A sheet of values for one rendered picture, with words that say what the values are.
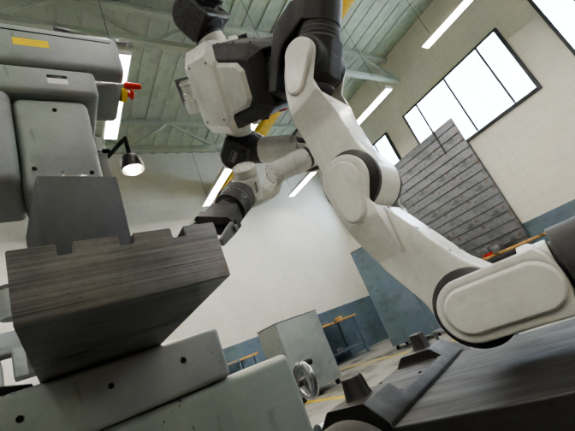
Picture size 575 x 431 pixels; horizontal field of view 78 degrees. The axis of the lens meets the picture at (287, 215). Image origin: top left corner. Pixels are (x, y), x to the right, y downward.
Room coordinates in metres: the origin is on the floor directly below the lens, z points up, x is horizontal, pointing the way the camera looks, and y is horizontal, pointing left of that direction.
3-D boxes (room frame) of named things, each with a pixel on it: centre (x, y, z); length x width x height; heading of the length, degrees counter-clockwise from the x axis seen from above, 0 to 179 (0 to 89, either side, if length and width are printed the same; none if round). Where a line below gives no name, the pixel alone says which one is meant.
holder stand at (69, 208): (0.58, 0.37, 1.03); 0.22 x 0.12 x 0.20; 45
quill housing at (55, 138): (0.88, 0.57, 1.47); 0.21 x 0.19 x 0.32; 37
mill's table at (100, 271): (0.88, 0.57, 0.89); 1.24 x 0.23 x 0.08; 37
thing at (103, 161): (0.95, 0.48, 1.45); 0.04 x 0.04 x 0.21; 37
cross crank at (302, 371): (1.19, 0.17, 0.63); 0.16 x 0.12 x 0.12; 127
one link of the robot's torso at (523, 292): (0.72, -0.32, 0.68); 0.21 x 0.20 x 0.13; 56
